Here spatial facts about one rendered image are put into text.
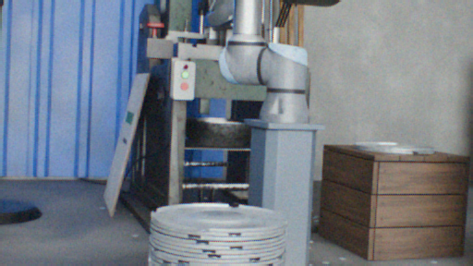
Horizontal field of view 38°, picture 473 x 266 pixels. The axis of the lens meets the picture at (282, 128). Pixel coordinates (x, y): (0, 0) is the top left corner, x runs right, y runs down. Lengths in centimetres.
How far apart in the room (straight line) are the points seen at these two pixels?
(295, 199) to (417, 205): 52
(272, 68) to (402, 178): 61
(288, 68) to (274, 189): 35
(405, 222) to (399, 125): 223
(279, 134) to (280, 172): 11
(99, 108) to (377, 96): 175
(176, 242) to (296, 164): 69
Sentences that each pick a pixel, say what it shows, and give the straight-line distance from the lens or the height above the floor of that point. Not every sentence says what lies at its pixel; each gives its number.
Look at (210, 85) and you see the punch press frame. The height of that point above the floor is 55.
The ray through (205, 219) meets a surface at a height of 27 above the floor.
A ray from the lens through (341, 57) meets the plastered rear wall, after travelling 429.
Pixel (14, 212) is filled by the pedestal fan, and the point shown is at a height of 3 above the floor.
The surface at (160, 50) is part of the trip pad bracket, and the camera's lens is 248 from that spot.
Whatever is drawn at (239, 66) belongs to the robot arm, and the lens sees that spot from 203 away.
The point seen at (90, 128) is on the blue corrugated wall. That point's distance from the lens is 383.
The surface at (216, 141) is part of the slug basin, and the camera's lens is 268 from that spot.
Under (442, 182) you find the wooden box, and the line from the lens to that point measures 237.
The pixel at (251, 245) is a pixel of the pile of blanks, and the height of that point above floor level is 24.
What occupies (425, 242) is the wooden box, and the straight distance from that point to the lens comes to 238.
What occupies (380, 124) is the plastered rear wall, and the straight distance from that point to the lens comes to 443.
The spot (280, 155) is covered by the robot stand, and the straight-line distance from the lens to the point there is 194.
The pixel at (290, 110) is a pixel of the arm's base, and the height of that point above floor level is 49.
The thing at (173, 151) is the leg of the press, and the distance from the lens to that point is 246.
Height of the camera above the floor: 54
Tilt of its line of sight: 3 degrees down
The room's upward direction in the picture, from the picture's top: 3 degrees clockwise
